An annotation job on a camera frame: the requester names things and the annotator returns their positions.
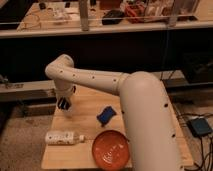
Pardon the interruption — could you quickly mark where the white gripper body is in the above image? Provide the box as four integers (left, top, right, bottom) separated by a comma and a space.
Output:
55, 86, 76, 100

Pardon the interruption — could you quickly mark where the black cable on floor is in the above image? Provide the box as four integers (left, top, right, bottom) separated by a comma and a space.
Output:
176, 111, 213, 171

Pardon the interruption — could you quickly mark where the wooden workbench shelf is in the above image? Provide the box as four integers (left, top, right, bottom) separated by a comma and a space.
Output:
0, 0, 213, 38

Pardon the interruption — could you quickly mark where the black power adapter box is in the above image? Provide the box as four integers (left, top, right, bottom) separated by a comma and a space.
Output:
187, 118, 213, 137

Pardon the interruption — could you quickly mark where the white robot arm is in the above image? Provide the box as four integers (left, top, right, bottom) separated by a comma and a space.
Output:
45, 54, 184, 171

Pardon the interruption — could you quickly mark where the orange ceramic bowl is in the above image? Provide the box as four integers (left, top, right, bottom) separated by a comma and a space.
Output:
92, 130, 130, 171

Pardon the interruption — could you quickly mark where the white plastic bottle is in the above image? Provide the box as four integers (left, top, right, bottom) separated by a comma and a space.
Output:
45, 131, 85, 145

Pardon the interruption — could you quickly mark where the black bag on bench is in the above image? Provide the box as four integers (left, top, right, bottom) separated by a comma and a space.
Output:
102, 10, 124, 25

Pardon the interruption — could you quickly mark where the red object on bench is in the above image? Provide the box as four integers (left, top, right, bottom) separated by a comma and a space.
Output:
125, 4, 145, 23

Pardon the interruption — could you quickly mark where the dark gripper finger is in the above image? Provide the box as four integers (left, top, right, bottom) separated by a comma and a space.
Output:
57, 98, 64, 109
64, 99, 71, 110

